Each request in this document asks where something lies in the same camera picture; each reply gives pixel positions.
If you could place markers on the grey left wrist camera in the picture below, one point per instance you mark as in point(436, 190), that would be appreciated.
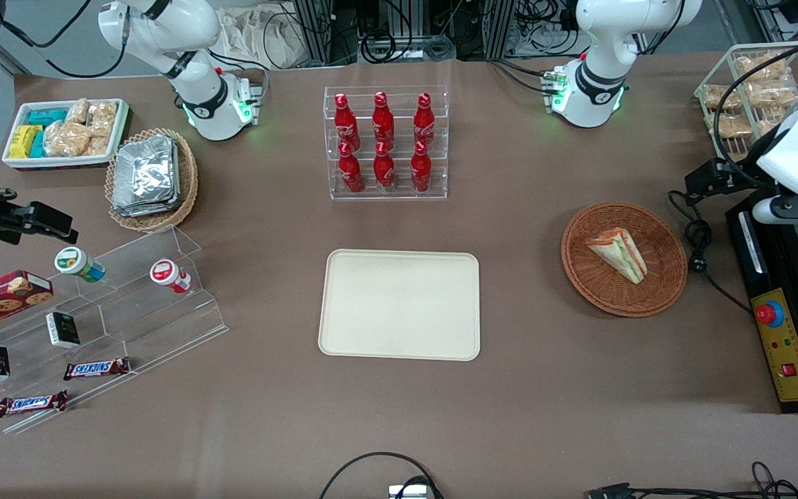
point(787, 211)

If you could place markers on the black sealing machine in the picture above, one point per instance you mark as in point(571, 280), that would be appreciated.
point(742, 291)

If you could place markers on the white rectangular snack tray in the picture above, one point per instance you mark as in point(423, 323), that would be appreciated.
point(59, 162)

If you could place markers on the yellow snack packet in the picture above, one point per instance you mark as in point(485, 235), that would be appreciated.
point(23, 141)

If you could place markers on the clear acrylic stepped shelf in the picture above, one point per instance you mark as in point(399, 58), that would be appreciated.
point(163, 326)

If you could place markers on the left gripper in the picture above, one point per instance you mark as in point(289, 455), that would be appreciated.
point(737, 177)

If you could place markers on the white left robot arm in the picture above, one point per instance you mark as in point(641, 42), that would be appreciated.
point(603, 41)

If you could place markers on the round brown wicker basket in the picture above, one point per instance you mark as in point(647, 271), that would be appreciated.
point(593, 284)

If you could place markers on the small silver device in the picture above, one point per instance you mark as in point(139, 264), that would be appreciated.
point(409, 492)

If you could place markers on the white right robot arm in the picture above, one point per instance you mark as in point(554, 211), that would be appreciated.
point(163, 28)

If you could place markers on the beige plastic tray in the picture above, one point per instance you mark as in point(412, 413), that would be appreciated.
point(385, 305)

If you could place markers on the red Coca-Cola bottle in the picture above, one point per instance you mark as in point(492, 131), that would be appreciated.
point(424, 123)
point(350, 173)
point(420, 170)
point(384, 172)
point(383, 123)
point(346, 125)

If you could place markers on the beige cloth bag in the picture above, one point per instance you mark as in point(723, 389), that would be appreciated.
point(260, 38)

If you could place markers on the teal snack packet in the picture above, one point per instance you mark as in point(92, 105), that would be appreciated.
point(47, 116)
point(38, 145)

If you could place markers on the green lid yogurt cup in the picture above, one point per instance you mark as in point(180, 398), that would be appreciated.
point(77, 263)

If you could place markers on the Snickers bar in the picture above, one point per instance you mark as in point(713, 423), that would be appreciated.
point(32, 403)
point(94, 369)

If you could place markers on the clear bag rice crackers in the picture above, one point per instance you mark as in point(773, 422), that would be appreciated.
point(77, 111)
point(66, 138)
point(99, 145)
point(102, 118)

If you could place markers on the oval light wicker basket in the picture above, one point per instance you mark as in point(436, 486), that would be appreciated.
point(188, 180)

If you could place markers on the triangular sandwich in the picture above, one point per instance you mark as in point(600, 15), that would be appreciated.
point(621, 253)

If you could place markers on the yellow control box red button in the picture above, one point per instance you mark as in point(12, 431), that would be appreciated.
point(787, 353)

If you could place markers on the aluminium frame post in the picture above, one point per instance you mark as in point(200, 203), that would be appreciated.
point(319, 31)
point(499, 28)

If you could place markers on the red lid yogurt cup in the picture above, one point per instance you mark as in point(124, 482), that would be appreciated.
point(167, 274)

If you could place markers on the clear acrylic bottle rack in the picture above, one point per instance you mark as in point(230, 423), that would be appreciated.
point(399, 195)

